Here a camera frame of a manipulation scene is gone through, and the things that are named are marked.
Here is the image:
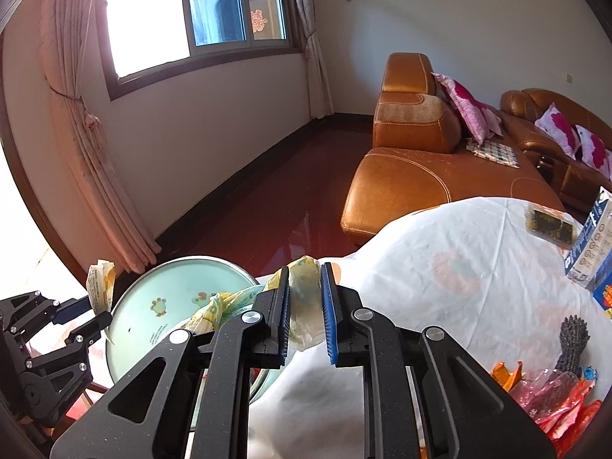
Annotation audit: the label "mint green cartoon bin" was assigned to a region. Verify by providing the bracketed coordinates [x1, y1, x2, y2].
[104, 255, 269, 433]

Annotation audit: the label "narrow pink curtain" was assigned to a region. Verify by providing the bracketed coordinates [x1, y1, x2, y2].
[287, 0, 335, 121]

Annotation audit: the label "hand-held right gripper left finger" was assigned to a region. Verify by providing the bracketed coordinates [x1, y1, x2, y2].
[50, 265, 292, 459]

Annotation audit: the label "yellow plastic bag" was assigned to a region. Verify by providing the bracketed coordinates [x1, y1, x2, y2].
[189, 256, 342, 352]

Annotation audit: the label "brown leather chaise sofa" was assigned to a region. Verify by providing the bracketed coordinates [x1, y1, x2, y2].
[340, 52, 567, 246]

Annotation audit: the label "brown framed window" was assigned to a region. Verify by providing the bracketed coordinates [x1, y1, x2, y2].
[98, 0, 307, 101]

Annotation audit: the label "pink floral pillow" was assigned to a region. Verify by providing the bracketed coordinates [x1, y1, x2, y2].
[574, 124, 612, 180]
[534, 103, 581, 160]
[431, 73, 504, 145]

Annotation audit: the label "blue white milk carton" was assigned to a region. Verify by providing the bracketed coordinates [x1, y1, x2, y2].
[593, 283, 612, 321]

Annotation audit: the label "checkered seat mat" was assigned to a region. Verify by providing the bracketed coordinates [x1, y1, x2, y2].
[465, 138, 521, 169]

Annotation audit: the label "large pink curtain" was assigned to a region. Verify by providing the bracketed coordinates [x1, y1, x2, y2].
[41, 0, 163, 273]

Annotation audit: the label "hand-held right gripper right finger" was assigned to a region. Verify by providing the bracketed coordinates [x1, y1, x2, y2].
[320, 262, 558, 459]

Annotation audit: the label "white printed strip wrapper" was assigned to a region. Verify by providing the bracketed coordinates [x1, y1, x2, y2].
[86, 259, 117, 315]

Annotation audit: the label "white orange-print tablecloth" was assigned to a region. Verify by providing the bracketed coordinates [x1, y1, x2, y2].
[249, 196, 612, 459]

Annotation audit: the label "black foam net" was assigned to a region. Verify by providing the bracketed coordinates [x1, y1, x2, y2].
[555, 314, 590, 374]

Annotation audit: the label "tall white box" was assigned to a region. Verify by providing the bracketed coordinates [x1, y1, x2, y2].
[565, 186, 612, 292]

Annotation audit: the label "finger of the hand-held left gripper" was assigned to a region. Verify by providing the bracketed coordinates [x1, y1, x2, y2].
[48, 296, 94, 326]
[64, 313, 114, 347]

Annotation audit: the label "crumpled clear plastic wrap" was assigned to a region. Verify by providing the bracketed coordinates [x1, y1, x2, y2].
[509, 368, 581, 412]

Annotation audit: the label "black snack packet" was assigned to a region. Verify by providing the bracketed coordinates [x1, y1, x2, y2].
[525, 205, 577, 248]

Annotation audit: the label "red plastic wrappers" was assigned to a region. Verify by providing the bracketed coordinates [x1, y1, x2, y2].
[531, 380, 605, 459]

